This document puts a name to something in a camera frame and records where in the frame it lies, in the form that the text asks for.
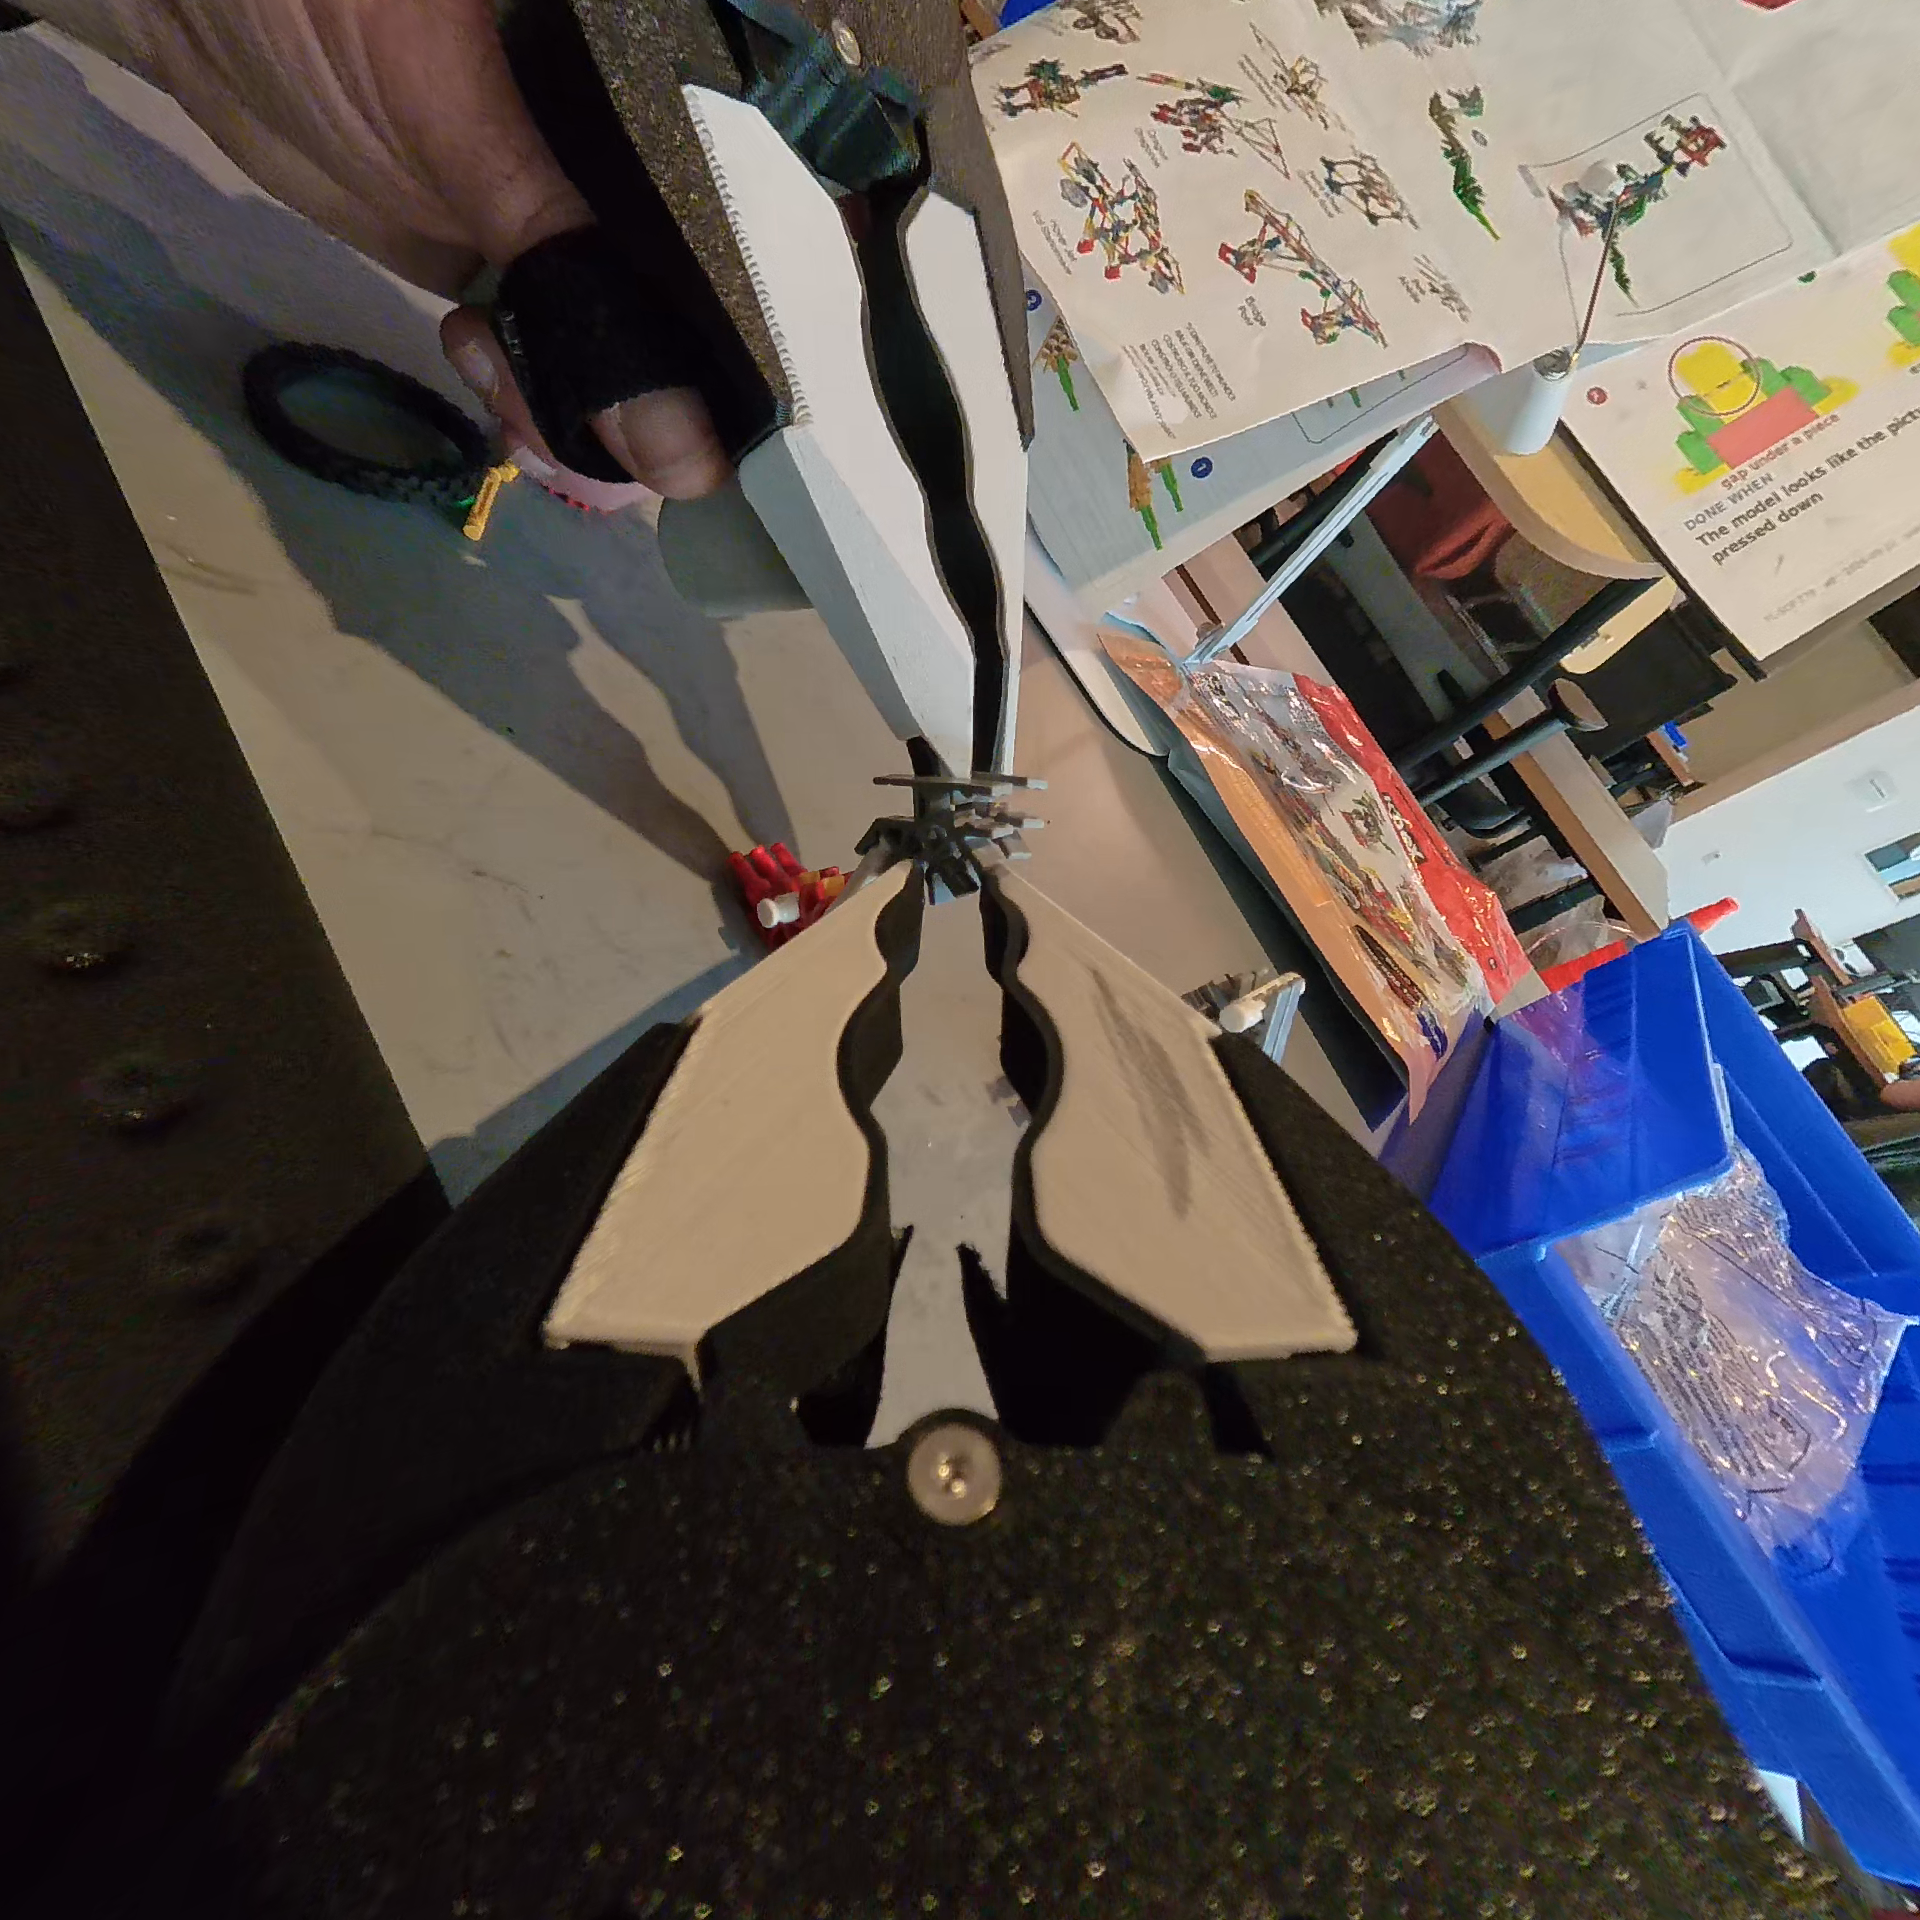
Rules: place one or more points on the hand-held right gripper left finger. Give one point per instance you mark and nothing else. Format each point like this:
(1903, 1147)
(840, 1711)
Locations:
(720, 1185)

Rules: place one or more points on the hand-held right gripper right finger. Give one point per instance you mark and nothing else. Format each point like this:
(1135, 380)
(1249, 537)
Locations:
(1184, 1201)

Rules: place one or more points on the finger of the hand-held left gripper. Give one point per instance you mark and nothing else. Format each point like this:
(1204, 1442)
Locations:
(840, 451)
(974, 345)

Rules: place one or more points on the grey-topped red yellow toy assembly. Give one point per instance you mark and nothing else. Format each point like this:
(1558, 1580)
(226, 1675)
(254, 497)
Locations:
(1243, 1015)

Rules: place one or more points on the small red yellow toy assembly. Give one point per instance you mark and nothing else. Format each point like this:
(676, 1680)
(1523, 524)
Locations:
(787, 891)

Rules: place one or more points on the small yellow connector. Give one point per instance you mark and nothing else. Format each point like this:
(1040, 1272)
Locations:
(487, 498)

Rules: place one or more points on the orange toy parts bag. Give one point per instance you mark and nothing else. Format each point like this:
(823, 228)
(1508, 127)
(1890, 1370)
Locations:
(1320, 839)

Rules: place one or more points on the printed instruction booklet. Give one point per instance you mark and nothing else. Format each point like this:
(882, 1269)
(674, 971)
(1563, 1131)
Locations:
(1350, 195)

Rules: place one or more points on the blue plastic bin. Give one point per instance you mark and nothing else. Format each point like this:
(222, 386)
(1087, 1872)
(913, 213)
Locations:
(1575, 1080)

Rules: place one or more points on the black rubber toy tyre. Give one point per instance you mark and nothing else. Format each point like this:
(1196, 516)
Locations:
(270, 397)

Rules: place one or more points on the clear plastic bag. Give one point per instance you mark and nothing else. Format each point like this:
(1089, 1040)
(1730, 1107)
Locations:
(1724, 1349)

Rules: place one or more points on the white cylindrical holder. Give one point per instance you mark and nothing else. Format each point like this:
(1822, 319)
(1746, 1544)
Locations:
(1531, 408)

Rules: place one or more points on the orange traffic cone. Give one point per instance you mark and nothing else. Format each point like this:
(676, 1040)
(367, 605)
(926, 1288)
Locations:
(1716, 913)

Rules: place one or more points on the black dimpled plastic panel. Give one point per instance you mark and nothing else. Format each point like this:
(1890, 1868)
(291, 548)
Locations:
(150, 973)

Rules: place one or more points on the white printed sign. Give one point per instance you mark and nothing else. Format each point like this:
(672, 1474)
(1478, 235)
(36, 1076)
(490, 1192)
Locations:
(1769, 480)

